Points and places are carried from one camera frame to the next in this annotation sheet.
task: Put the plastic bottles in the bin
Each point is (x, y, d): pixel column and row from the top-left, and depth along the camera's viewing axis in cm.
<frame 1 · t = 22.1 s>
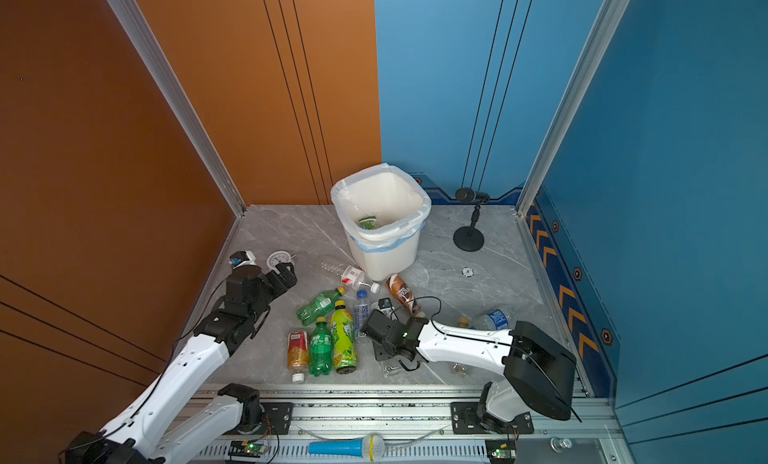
left hand: (282, 269, 81), fingers open
right hand: (379, 347, 82), fingers open
white plastic waste bin: (383, 211, 104), point 14 cm above the table
clear crushed red-white bottle: (351, 276, 96), point 6 cm above the table
green bottle lying diagonal: (319, 307, 89), point 6 cm above the table
green sprite bottle: (320, 348, 82), point 4 cm above the table
yellow-green tea bottle: (343, 339, 82), point 6 cm above the table
brown coffee bottle: (401, 289, 93), point 6 cm above the table
orange-red label bottle: (298, 354, 81), point 5 cm above the table
small silver star object: (467, 271, 104), on the table
black desk microphone stand: (469, 238, 111), point 2 cm above the table

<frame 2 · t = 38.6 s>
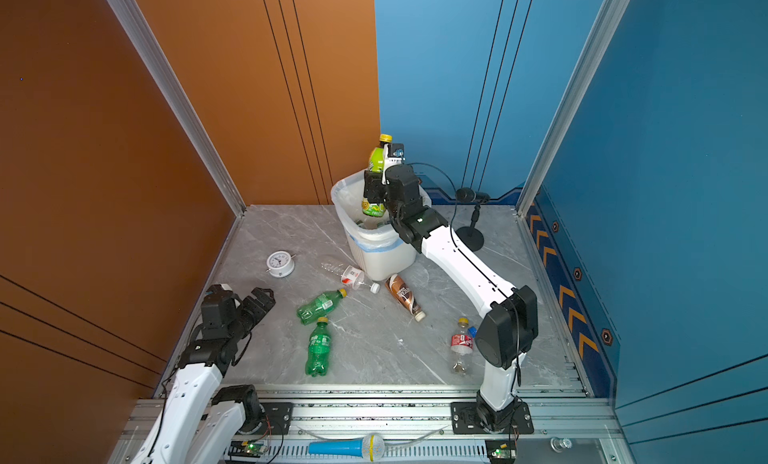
left hand: (263, 297, 83), fingers open
right hand: (373, 172, 77), fingers open
yellow-green tea bottle: (376, 208, 75), point 35 cm above the table
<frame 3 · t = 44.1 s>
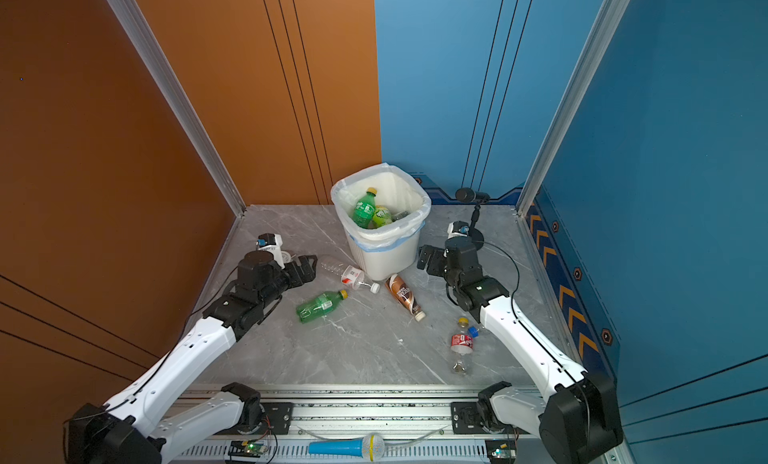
left hand: (304, 258, 80), fingers open
right hand: (430, 251, 82), fingers open
green sprite bottle: (364, 209, 91), point 23 cm above the table
yellow-green tea bottle: (382, 216, 93), point 20 cm above the table
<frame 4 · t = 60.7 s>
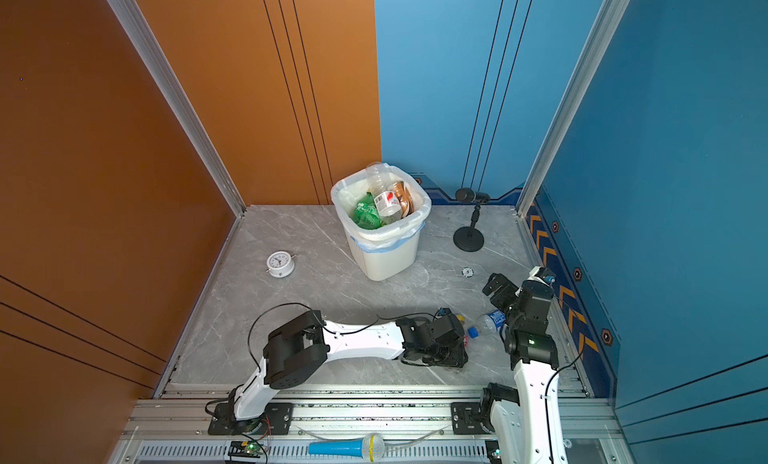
left hand: (465, 359, 80), fingers open
right hand: (500, 283, 78), fingers open
clear crushed red-white bottle: (386, 195, 84), point 30 cm above the table
white alarm clock: (280, 264, 101), point 4 cm above the table
crushed blue-label bottle: (492, 322, 87), point 5 cm above the table
